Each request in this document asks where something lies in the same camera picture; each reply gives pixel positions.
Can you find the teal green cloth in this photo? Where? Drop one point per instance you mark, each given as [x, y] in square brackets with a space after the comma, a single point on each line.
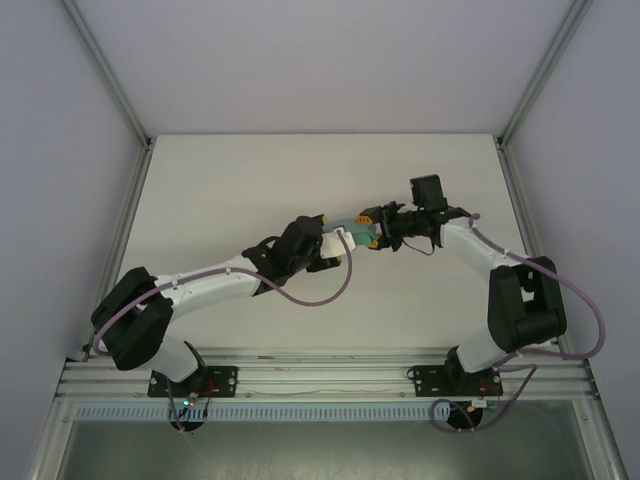
[357, 232]

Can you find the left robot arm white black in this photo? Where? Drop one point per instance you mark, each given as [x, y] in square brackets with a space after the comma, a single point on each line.
[210, 285]

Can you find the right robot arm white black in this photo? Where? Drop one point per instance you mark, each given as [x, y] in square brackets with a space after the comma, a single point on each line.
[470, 245]

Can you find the small circuit board with LEDs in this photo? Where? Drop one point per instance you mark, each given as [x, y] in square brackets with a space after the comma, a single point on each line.
[189, 401]

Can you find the yellow green connector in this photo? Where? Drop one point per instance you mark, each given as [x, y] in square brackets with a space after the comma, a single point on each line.
[480, 404]

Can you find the grey metal sheet panel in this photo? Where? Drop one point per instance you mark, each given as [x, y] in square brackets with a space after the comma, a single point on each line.
[320, 450]

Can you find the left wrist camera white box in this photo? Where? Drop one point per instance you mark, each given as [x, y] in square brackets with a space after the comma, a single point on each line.
[332, 247]

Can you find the aluminium table side rail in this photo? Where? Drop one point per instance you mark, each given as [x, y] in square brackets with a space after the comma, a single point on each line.
[124, 210]
[524, 210]

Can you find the aluminium mounting rail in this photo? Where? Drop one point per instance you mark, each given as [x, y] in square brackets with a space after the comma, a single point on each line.
[325, 375]

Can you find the aluminium frame post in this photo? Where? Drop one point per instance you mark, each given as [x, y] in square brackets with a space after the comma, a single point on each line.
[542, 75]
[109, 75]

